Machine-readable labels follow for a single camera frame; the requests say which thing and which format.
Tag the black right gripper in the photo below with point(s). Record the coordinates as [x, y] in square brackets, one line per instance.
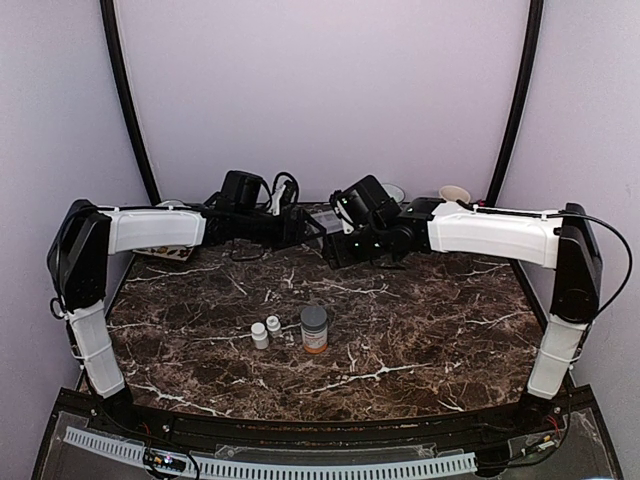
[338, 254]

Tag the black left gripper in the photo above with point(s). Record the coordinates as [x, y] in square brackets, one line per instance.
[287, 236]

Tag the clear plastic pill organizer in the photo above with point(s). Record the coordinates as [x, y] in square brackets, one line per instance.
[321, 225]

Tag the orange pill bottle grey cap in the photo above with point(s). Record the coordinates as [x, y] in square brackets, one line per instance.
[314, 329]

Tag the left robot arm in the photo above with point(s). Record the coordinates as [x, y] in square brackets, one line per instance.
[78, 258]

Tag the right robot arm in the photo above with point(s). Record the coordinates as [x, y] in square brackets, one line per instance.
[560, 240]

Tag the small teal patterned bowl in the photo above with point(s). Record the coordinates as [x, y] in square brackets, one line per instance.
[395, 192]

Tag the white pill bottle rear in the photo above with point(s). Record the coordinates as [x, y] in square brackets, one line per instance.
[274, 326]

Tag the white pill bottle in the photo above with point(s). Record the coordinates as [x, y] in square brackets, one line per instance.
[274, 326]
[259, 336]

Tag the cream ceramic mug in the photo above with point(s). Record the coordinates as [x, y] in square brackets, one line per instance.
[453, 193]

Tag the white pill bottle front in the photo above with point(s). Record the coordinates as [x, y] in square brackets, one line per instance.
[259, 336]

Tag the square floral ceramic plate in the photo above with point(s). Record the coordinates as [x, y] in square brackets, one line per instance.
[177, 253]

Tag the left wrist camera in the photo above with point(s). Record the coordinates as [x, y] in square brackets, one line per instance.
[285, 192]

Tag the white slotted cable duct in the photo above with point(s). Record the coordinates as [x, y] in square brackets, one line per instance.
[235, 462]

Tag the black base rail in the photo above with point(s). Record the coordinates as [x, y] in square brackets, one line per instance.
[361, 413]

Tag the black right frame post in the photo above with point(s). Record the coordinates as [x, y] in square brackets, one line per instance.
[516, 111]

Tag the black frame post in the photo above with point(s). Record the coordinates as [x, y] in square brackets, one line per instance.
[126, 100]
[516, 111]

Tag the black left frame post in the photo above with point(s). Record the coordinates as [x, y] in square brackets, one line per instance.
[126, 100]

